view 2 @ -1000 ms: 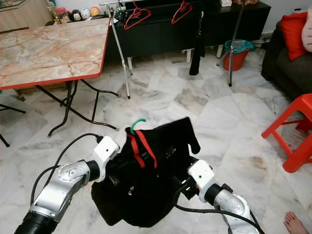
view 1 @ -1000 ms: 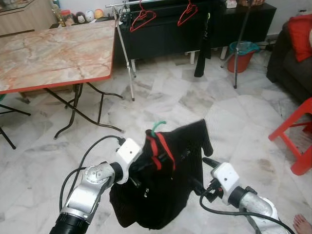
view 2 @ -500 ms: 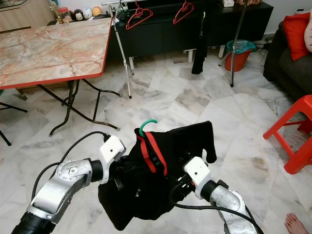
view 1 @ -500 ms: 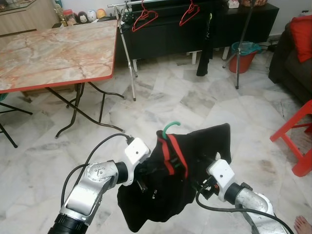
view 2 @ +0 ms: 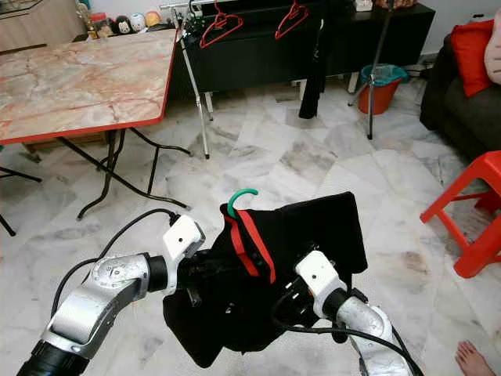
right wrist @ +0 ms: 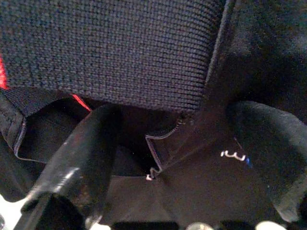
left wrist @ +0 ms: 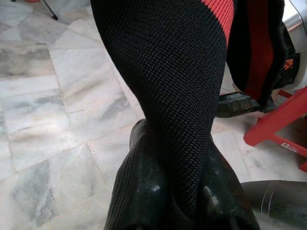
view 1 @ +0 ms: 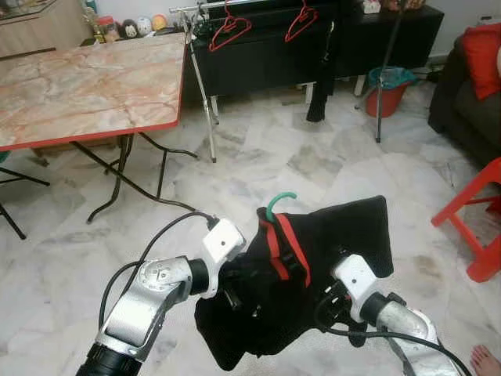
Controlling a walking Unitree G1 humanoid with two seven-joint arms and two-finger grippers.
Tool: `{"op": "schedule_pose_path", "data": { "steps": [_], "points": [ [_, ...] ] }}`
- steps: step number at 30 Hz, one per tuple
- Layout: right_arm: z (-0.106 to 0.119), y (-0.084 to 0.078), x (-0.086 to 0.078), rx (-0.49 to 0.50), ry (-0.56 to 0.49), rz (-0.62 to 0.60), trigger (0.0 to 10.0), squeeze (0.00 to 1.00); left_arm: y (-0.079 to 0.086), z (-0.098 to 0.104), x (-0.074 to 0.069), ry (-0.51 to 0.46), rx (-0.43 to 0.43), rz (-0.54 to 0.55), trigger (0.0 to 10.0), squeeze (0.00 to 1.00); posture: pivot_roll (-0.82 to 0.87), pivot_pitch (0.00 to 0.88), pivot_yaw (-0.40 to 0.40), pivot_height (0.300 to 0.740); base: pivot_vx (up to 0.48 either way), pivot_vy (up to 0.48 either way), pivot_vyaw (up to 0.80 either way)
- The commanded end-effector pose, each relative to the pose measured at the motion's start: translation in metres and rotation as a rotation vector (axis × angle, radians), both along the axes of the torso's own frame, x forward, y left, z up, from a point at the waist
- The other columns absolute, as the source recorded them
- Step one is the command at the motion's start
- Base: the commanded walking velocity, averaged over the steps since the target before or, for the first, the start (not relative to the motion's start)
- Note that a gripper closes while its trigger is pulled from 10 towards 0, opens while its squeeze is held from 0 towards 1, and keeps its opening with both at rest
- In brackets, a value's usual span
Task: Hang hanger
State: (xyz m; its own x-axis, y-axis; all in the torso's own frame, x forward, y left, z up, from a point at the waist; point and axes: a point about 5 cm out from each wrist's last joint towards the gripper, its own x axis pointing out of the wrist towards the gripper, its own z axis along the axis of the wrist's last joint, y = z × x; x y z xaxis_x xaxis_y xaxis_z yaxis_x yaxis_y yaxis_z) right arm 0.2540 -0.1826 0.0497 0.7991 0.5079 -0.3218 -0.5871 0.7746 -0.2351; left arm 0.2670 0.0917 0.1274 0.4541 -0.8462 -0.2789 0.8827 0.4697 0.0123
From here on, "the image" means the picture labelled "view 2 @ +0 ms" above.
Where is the red plastic hanger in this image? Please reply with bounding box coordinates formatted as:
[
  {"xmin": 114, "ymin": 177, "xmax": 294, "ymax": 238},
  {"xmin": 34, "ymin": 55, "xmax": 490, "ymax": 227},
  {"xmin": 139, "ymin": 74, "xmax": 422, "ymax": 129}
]
[
  {"xmin": 275, "ymin": 0, "xmax": 311, "ymax": 41},
  {"xmin": 199, "ymin": 0, "xmax": 246, "ymax": 50}
]

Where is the green plastic hanger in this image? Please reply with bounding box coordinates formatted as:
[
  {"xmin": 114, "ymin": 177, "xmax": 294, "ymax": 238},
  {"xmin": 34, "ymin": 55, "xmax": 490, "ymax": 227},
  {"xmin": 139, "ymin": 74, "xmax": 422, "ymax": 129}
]
[{"xmin": 225, "ymin": 187, "xmax": 260, "ymax": 219}]

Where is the black TV cabinet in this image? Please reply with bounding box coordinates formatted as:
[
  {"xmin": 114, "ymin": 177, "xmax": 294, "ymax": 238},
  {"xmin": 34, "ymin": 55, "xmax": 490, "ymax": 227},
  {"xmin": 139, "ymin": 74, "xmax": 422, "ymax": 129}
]
[{"xmin": 180, "ymin": 2, "xmax": 437, "ymax": 96}]

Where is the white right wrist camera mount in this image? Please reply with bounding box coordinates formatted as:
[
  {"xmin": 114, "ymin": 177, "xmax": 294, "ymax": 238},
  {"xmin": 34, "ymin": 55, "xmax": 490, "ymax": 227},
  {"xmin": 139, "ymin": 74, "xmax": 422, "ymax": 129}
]
[{"xmin": 295, "ymin": 250, "xmax": 342, "ymax": 309}]

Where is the black jacket with red stripes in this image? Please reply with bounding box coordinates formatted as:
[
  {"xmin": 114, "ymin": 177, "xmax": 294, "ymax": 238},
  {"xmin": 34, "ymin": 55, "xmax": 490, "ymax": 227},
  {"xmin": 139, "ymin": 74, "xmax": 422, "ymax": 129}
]
[{"xmin": 162, "ymin": 191, "xmax": 369, "ymax": 370}]

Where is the silver metal clothes rack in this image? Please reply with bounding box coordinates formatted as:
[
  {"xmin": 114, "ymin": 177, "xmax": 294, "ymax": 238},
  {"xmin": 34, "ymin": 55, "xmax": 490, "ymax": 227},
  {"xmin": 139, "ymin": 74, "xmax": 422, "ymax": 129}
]
[{"xmin": 160, "ymin": 0, "xmax": 401, "ymax": 161}]

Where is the red bucket with teal bag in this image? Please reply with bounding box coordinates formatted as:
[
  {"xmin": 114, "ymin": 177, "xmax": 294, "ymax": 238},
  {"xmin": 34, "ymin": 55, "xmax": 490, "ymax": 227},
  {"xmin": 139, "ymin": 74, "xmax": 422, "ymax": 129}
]
[{"xmin": 358, "ymin": 63, "xmax": 410, "ymax": 117}]

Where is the pink cat face pillow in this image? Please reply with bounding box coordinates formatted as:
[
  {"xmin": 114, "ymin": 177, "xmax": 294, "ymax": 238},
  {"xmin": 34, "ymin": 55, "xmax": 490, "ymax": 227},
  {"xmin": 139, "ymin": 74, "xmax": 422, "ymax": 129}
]
[{"xmin": 483, "ymin": 23, "xmax": 501, "ymax": 85}]

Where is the person bare foot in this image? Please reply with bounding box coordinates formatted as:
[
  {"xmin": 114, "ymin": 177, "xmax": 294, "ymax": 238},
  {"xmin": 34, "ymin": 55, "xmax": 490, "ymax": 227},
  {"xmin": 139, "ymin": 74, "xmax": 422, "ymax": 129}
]
[{"xmin": 455, "ymin": 338, "xmax": 499, "ymax": 376}]

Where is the black garment with yellow logo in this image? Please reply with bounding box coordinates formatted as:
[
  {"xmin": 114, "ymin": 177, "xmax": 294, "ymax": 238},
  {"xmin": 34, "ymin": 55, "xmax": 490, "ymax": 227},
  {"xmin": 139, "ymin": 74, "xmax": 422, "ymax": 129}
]
[{"xmin": 298, "ymin": 19, "xmax": 330, "ymax": 121}]

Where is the red plastic stool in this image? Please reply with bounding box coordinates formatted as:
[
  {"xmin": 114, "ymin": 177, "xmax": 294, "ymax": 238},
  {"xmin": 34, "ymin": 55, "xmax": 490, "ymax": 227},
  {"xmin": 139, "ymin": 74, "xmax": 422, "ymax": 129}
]
[{"xmin": 420, "ymin": 150, "xmax": 501, "ymax": 280}]

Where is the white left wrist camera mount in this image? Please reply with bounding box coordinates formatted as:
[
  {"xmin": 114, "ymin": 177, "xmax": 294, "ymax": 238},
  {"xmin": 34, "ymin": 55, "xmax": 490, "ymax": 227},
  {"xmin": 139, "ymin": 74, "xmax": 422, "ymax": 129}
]
[{"xmin": 162, "ymin": 214, "xmax": 207, "ymax": 272}]

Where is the dark round plush doll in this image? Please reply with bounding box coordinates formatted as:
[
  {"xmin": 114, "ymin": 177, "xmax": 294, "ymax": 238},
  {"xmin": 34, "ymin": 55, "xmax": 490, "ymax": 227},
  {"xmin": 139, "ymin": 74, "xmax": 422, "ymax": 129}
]
[{"xmin": 111, "ymin": 15, "xmax": 132, "ymax": 35}]

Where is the red cushion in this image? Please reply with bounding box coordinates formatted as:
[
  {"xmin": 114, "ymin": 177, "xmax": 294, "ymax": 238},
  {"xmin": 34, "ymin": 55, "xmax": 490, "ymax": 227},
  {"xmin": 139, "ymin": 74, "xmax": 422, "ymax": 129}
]
[{"xmin": 449, "ymin": 19, "xmax": 499, "ymax": 98}]

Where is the light wooden cabinet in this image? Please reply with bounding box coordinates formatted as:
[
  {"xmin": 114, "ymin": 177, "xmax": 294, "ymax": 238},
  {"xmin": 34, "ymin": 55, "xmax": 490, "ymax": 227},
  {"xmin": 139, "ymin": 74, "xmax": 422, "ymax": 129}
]
[{"xmin": 0, "ymin": 0, "xmax": 84, "ymax": 55}]

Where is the marble table with red edge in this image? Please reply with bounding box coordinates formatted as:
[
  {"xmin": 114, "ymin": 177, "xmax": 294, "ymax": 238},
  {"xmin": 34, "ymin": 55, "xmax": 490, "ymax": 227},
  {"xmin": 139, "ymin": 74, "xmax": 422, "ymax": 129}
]
[{"xmin": 0, "ymin": 29, "xmax": 193, "ymax": 221}]

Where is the grey fabric sofa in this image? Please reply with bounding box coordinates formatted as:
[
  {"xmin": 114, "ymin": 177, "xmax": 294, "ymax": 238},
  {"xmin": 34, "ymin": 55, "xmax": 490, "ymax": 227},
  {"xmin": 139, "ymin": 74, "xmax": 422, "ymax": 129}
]
[{"xmin": 420, "ymin": 31, "xmax": 501, "ymax": 162}]

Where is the black folding chair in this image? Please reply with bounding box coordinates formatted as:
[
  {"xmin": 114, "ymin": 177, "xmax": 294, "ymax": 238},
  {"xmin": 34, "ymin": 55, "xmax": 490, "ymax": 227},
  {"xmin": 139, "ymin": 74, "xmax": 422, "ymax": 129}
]
[{"xmin": 0, "ymin": 163, "xmax": 21, "ymax": 237}]

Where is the jar with red lid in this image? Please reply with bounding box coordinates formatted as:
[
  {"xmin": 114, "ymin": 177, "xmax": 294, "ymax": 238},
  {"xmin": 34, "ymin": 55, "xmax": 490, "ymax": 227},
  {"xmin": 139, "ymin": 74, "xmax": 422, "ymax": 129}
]
[{"xmin": 88, "ymin": 12, "xmax": 109, "ymax": 38}]

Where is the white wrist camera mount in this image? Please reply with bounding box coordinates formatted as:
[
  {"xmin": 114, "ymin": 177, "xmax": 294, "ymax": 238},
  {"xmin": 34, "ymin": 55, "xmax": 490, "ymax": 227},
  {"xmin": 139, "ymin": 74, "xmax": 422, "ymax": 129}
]
[
  {"xmin": 295, "ymin": 250, "xmax": 342, "ymax": 309},
  {"xmin": 162, "ymin": 214, "xmax": 207, "ymax": 272}
]

